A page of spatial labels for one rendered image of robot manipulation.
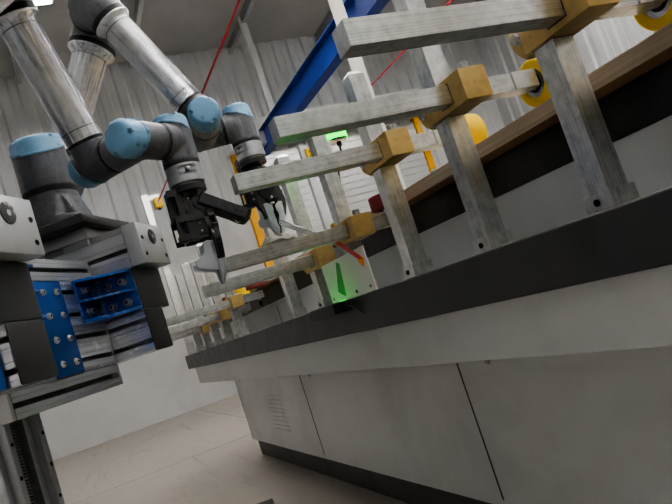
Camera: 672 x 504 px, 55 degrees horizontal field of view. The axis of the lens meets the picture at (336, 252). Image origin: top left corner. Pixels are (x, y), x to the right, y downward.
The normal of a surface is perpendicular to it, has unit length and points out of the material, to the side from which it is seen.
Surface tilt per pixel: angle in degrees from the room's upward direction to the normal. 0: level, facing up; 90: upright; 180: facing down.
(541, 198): 90
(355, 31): 90
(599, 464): 90
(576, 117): 90
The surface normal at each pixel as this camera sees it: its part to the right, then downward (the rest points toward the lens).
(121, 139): -0.50, 0.07
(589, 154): -0.88, 0.25
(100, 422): 0.36, -0.20
